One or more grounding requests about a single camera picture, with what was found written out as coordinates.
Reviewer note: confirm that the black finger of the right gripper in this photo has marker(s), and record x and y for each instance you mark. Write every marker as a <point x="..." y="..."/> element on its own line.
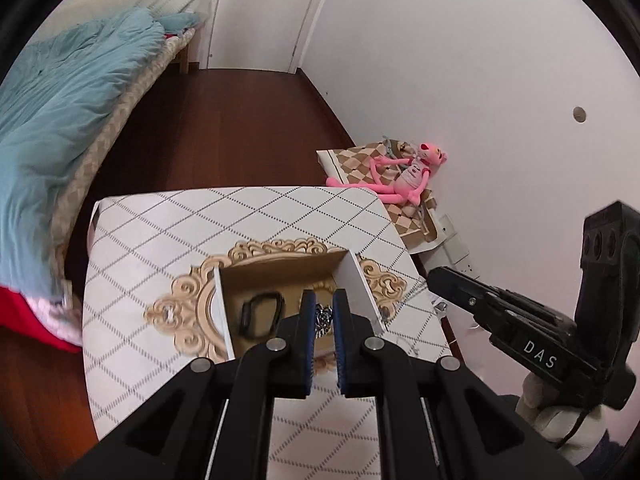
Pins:
<point x="493" y="307"/>

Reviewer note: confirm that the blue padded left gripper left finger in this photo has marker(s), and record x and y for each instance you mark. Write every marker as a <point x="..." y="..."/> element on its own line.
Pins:
<point x="295" y="364"/>

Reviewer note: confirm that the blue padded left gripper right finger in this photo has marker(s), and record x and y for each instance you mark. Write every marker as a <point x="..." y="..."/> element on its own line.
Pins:
<point x="350" y="331"/>

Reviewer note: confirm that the black fitness band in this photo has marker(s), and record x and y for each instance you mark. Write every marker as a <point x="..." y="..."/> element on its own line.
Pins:
<point x="261" y="315"/>

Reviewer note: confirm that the white cardboard box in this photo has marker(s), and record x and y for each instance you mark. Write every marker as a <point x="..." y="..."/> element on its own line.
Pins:
<point x="289" y="273"/>

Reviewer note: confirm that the white power strip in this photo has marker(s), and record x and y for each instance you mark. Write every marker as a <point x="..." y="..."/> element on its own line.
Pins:
<point x="456" y="250"/>

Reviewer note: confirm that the pink panther plush toy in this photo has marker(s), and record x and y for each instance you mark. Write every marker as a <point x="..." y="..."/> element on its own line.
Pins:
<point x="409" y="185"/>

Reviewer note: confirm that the white patterned tablecloth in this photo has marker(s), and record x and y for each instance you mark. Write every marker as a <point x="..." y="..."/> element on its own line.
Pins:
<point x="150" y="276"/>

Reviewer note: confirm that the checkered beige mattress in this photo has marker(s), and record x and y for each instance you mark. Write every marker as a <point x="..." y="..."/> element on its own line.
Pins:
<point x="68" y="205"/>

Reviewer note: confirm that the red bed sheet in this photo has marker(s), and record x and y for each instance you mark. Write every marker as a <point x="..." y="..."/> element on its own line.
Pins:
<point x="17" y="316"/>

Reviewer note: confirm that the white door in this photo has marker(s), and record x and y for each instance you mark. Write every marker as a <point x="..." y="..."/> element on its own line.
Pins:
<point x="256" y="34"/>

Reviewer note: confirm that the light blue duvet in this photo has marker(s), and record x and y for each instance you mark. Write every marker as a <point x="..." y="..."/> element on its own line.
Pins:
<point x="55" y="100"/>

